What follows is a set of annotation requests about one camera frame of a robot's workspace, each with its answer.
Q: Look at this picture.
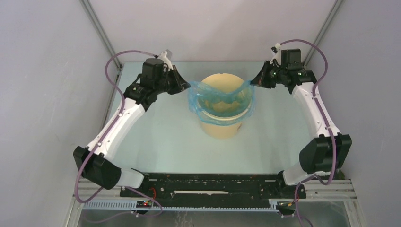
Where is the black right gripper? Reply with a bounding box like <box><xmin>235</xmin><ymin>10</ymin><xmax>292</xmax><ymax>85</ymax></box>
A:
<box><xmin>250</xmin><ymin>61</ymin><xmax>287</xmax><ymax>89</ymax></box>

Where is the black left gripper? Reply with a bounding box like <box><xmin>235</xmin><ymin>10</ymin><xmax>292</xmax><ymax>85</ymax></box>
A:
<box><xmin>155</xmin><ymin>65</ymin><xmax>191</xmax><ymax>96</ymax></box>

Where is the blue plastic trash bag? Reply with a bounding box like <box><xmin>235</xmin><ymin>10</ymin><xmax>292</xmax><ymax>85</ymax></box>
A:
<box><xmin>188</xmin><ymin>80</ymin><xmax>255</xmax><ymax>126</ymax></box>

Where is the yellow printed trash bin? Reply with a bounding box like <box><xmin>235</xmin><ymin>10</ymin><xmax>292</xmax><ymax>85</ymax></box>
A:
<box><xmin>189</xmin><ymin>73</ymin><xmax>254</xmax><ymax>139</ymax></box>

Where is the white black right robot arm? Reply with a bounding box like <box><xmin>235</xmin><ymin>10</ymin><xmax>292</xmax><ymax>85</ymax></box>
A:
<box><xmin>251</xmin><ymin>46</ymin><xmax>352</xmax><ymax>198</ymax></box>

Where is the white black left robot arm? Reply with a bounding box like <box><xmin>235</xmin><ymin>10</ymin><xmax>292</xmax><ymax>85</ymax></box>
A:
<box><xmin>73</xmin><ymin>56</ymin><xmax>190</xmax><ymax>197</ymax></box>

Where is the small lit circuit board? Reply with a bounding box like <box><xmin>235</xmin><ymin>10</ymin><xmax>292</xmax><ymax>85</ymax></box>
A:
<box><xmin>136</xmin><ymin>201</ymin><xmax>153</xmax><ymax>209</ymax></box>

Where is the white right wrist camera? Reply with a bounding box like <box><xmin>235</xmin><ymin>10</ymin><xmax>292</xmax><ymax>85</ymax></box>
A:
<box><xmin>270</xmin><ymin>43</ymin><xmax>281</xmax><ymax>66</ymax></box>

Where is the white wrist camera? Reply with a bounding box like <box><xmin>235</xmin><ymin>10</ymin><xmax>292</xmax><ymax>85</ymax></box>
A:
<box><xmin>270</xmin><ymin>43</ymin><xmax>281</xmax><ymax>66</ymax></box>
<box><xmin>157</xmin><ymin>49</ymin><xmax>173</xmax><ymax>71</ymax></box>

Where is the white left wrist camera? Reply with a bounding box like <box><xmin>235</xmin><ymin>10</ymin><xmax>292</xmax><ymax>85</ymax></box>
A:
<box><xmin>157</xmin><ymin>49</ymin><xmax>173</xmax><ymax>71</ymax></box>

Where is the aluminium corner frame right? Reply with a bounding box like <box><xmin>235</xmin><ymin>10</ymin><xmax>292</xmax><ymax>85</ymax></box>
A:
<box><xmin>304</xmin><ymin>0</ymin><xmax>345</xmax><ymax>66</ymax></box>

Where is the aluminium corner frame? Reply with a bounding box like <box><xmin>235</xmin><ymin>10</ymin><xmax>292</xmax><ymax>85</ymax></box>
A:
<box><xmin>79</xmin><ymin>0</ymin><xmax>117</xmax><ymax>57</ymax></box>
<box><xmin>304</xmin><ymin>0</ymin><xmax>345</xmax><ymax>66</ymax></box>

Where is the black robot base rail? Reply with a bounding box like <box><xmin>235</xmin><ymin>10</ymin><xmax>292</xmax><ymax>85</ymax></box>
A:
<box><xmin>138</xmin><ymin>173</ymin><xmax>306</xmax><ymax>209</ymax></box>

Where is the aluminium corner frame left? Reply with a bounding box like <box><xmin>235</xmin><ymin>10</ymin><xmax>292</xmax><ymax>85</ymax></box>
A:
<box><xmin>79</xmin><ymin>0</ymin><xmax>117</xmax><ymax>57</ymax></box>

